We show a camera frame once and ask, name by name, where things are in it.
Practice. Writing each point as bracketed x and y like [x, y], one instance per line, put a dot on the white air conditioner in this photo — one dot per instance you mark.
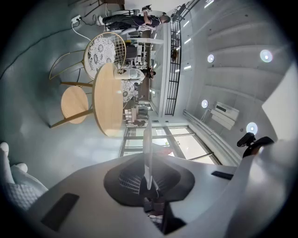
[224, 115]

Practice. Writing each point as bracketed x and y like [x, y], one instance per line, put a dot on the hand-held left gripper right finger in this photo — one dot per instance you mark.
[205, 197]

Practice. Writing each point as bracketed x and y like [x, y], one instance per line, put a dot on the round wooden table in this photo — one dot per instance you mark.
[107, 104]

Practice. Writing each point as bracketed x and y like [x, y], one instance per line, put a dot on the person's white shoe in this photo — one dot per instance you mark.
[4, 151]
[19, 167]

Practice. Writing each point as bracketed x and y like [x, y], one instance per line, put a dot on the white flat panel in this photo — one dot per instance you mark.
[284, 97]

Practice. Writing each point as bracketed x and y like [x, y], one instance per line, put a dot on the round floral seat cushion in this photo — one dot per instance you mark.
[127, 90]
[101, 53]

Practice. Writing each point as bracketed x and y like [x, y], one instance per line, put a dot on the person's checked shirt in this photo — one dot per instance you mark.
[21, 193]

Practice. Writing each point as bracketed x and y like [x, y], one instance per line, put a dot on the black metal grille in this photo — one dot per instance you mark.
[173, 93]

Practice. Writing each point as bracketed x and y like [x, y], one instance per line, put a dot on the black ceiling camera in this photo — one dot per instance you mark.
[246, 140]

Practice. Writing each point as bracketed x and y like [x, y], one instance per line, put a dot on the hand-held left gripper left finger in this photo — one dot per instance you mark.
[93, 186]

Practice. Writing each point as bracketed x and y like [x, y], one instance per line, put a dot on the round ceiling light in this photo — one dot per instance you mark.
[210, 58]
[251, 127]
[266, 56]
[204, 103]

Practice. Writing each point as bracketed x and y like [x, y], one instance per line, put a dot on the white jug with blue lid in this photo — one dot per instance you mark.
[126, 74]

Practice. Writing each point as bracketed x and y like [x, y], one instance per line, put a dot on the glass window wall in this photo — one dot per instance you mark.
[186, 144]

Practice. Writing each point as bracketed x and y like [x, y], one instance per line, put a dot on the white power strip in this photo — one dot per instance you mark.
[76, 19]

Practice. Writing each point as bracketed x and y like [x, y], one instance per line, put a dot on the white ceiling pipes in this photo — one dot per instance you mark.
[209, 132]

